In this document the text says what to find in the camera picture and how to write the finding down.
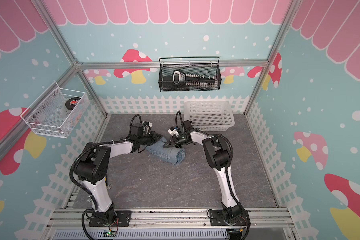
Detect blue denim long pants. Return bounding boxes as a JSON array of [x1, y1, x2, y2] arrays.
[[146, 137, 186, 165]]

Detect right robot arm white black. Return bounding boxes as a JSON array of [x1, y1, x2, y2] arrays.
[[164, 111, 251, 240]]

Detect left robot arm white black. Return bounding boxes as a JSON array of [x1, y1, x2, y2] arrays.
[[69, 115, 163, 240]]

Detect black tape roll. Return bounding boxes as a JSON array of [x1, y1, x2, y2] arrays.
[[65, 97, 81, 111]]

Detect white plastic basket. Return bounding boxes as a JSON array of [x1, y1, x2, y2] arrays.
[[184, 101, 235, 132]]

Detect black screwdriver bit set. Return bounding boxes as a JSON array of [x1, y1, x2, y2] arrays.
[[171, 70, 220, 91]]

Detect small green circuit board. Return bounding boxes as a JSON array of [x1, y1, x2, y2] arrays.
[[103, 230, 118, 238]]

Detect black wire mesh wall basket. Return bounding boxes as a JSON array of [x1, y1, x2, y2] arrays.
[[158, 57, 222, 92]]

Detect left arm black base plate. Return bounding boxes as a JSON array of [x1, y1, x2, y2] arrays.
[[89, 210, 132, 227]]

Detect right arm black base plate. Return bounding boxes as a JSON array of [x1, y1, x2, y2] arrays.
[[207, 208, 251, 227]]

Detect white wire mesh wall basket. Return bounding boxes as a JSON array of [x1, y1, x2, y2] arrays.
[[21, 82, 90, 139]]

